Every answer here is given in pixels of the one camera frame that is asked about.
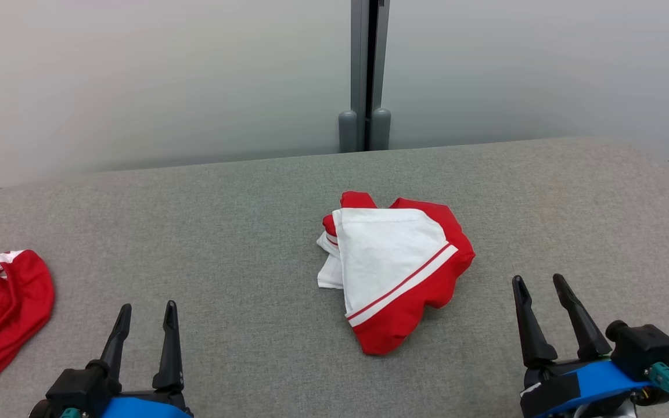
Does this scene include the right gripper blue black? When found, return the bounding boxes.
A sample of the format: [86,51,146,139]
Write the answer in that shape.
[512,273,669,418]

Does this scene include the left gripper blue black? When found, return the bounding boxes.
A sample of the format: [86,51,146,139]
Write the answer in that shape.
[87,300,194,418]

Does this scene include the red shorts with white stripe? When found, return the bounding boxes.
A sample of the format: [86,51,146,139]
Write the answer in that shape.
[0,250,56,397]

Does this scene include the red and white jersey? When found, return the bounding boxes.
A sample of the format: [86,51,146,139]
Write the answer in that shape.
[316,191,476,356]

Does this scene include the grey cylindrical post foot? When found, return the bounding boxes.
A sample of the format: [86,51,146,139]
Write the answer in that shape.
[339,110,358,153]
[370,107,391,152]

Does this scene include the grey metal partition frame post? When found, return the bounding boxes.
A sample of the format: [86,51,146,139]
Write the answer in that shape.
[350,0,390,152]

